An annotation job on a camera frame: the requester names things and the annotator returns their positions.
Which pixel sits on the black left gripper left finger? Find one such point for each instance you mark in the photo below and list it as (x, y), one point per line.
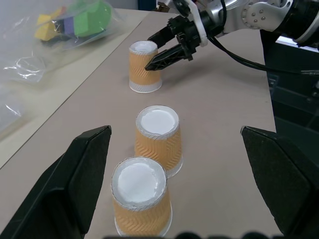
(57, 189)

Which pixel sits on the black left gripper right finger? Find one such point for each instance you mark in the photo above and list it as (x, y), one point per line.
(286, 179)

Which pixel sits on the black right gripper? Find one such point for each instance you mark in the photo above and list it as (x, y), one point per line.
(185, 35)

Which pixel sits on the orange ribbed paper cup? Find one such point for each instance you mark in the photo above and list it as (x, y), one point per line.
(159, 147)
(142, 214)
(143, 74)

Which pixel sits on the green foam block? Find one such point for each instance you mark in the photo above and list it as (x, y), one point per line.
(89, 20)

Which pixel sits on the clear bag of foam blocks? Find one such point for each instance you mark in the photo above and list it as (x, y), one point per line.
(82, 27)

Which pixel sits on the empty clear plastic bag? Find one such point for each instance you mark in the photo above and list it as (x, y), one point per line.
(25, 66)
(10, 112)

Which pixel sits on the purple foam block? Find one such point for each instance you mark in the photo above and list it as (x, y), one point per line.
(69, 26)

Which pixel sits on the yellow foam block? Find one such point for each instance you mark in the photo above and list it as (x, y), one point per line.
(46, 28)

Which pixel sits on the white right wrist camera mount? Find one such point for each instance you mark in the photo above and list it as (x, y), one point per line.
(197, 15)

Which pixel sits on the dark machine frame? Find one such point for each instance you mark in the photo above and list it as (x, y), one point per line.
(294, 99)

